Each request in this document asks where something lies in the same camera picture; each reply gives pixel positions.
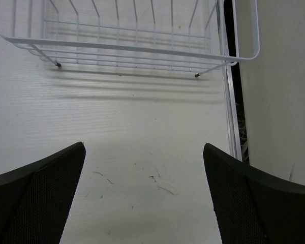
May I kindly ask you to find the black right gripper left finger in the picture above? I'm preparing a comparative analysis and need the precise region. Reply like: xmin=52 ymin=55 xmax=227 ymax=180
xmin=0 ymin=142 xmax=86 ymax=243

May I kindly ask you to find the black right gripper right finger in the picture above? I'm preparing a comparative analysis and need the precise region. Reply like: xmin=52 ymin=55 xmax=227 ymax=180
xmin=203 ymin=143 xmax=305 ymax=243

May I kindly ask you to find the aluminium right table rail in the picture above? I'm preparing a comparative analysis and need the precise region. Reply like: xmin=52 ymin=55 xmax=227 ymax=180
xmin=223 ymin=66 xmax=242 ymax=161

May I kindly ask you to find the white wire dish rack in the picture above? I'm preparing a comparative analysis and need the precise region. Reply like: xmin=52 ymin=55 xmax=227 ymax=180
xmin=0 ymin=1 xmax=260 ymax=77

